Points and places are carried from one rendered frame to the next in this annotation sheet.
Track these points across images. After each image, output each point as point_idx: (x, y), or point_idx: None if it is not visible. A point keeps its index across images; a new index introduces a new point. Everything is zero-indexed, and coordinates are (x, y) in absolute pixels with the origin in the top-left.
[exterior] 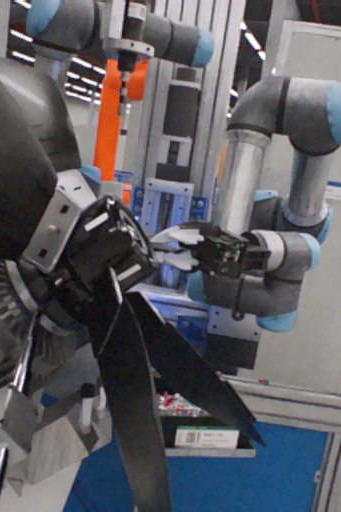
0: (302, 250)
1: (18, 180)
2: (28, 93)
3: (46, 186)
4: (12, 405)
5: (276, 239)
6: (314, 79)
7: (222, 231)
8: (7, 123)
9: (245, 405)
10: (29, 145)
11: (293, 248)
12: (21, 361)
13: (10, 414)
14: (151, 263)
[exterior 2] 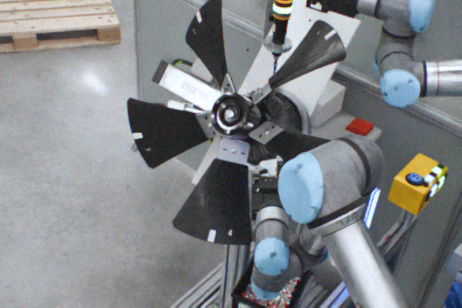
0: (256, 240)
1: (215, 60)
2: (313, 54)
3: (221, 69)
4: (176, 104)
5: (262, 215)
6: (326, 149)
7: (273, 183)
8: (218, 41)
9: (248, 300)
10: (221, 53)
11: (257, 232)
12: (199, 110)
13: (173, 103)
14: (212, 121)
